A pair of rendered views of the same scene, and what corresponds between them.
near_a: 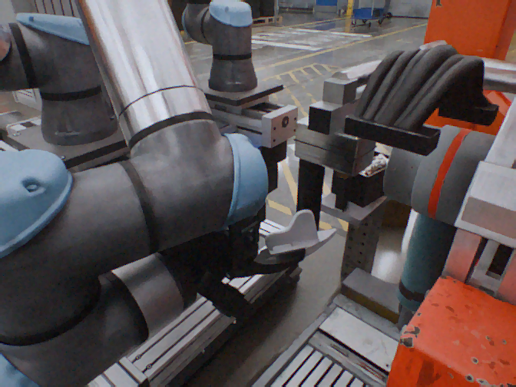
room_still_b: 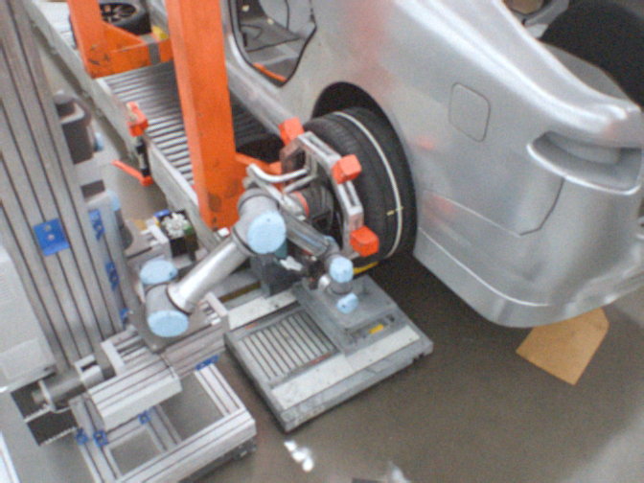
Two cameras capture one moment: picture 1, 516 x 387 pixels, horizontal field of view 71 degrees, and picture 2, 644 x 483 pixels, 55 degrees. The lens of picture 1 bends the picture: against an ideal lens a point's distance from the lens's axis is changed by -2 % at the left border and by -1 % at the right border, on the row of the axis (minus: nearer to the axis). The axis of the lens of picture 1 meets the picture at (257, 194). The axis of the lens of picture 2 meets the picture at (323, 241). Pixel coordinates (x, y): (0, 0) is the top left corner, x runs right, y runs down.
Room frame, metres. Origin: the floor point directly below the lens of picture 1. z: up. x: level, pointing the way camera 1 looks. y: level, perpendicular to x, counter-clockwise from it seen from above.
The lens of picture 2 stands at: (-0.17, 1.65, 2.41)
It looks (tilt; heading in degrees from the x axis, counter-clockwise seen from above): 40 degrees down; 286
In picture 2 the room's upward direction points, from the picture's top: straight up
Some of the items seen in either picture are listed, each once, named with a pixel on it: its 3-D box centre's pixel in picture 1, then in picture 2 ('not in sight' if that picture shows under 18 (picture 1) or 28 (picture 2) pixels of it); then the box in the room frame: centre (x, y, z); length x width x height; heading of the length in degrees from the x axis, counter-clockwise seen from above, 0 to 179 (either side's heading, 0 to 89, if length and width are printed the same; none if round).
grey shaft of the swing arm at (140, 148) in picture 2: not in sight; (140, 151); (1.86, -1.27, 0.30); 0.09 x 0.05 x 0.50; 138
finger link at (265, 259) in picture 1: (265, 255); not in sight; (0.32, -0.01, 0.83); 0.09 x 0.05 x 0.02; 103
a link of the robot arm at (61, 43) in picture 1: (57, 51); (160, 284); (0.75, 0.39, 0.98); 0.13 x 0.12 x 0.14; 125
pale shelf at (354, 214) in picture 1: (368, 190); (176, 240); (1.16, -0.40, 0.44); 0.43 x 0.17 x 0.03; 138
